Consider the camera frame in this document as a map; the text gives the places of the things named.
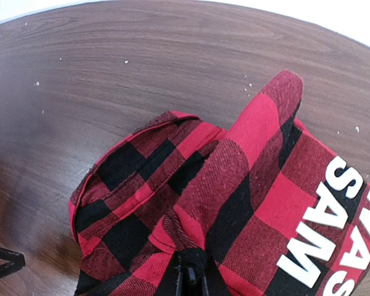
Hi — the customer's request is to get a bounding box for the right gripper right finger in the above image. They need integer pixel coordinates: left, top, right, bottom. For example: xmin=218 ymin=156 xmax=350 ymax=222
xmin=175 ymin=248 xmax=212 ymax=296

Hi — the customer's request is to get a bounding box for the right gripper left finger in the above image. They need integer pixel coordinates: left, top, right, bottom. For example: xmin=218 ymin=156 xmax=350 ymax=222
xmin=0 ymin=243 xmax=26 ymax=281

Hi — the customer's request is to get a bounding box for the red black plaid shirt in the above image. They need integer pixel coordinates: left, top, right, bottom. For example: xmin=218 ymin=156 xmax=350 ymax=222
xmin=69 ymin=71 xmax=370 ymax=295

